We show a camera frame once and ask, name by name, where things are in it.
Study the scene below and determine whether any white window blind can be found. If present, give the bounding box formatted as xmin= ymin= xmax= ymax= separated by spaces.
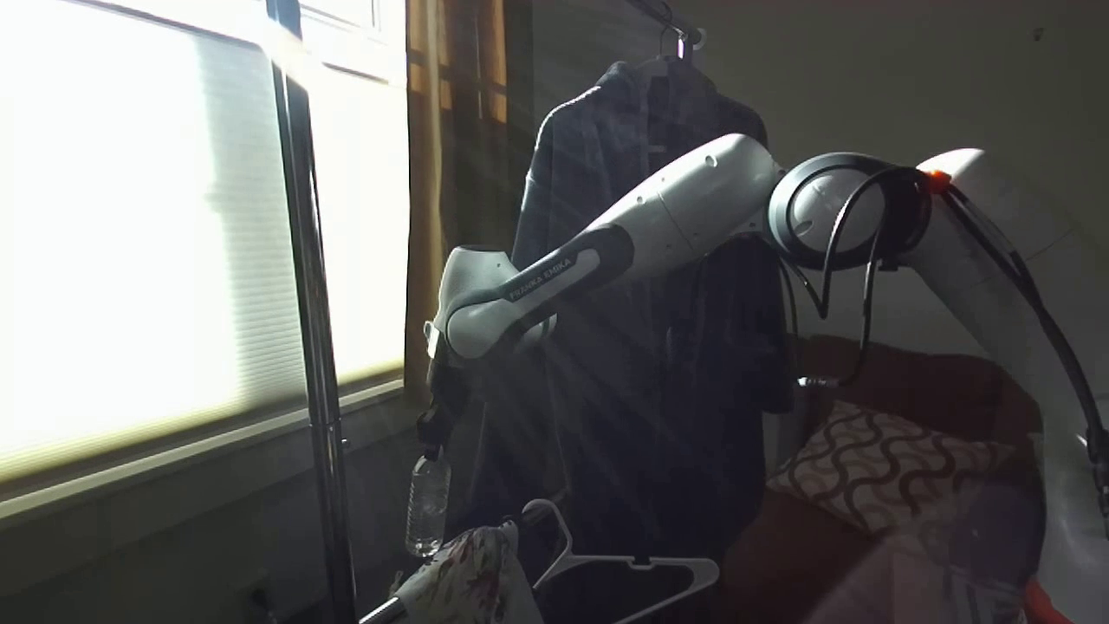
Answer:
xmin=0 ymin=0 xmax=417 ymax=487

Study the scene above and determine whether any clear water bottle white cap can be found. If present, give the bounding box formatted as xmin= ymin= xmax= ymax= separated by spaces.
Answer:
xmin=402 ymin=447 xmax=456 ymax=560

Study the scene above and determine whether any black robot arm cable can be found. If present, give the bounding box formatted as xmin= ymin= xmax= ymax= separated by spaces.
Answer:
xmin=804 ymin=160 xmax=1109 ymax=465

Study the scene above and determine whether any pale pink cushion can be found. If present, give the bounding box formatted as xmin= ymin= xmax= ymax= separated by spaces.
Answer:
xmin=804 ymin=477 xmax=1051 ymax=624

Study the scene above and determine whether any white plastic clothes hanger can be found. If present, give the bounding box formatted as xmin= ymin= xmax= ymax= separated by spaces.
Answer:
xmin=515 ymin=494 xmax=723 ymax=624

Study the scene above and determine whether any black upright pole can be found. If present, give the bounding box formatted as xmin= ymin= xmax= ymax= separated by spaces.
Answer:
xmin=269 ymin=63 xmax=364 ymax=624

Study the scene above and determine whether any tan curtain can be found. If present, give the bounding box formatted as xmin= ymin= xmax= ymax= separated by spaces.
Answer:
xmin=402 ymin=0 xmax=515 ymax=392

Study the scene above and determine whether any fabric couch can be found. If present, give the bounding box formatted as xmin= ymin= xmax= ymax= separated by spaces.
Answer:
xmin=715 ymin=334 xmax=1051 ymax=624

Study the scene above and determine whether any dark robe hanger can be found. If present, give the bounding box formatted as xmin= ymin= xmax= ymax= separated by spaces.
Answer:
xmin=621 ymin=17 xmax=712 ymax=77

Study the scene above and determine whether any dark blue fleece robe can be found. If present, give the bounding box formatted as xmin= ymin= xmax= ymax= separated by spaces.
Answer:
xmin=454 ymin=53 xmax=804 ymax=570

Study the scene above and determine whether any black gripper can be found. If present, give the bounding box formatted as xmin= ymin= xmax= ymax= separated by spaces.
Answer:
xmin=412 ymin=351 xmax=485 ymax=450

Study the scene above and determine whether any patterned brown white pillow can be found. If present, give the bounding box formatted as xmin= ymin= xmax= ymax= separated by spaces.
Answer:
xmin=766 ymin=396 xmax=1023 ymax=538

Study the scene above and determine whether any paint stained white cloth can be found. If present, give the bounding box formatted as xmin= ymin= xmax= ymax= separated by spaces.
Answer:
xmin=357 ymin=521 xmax=549 ymax=624

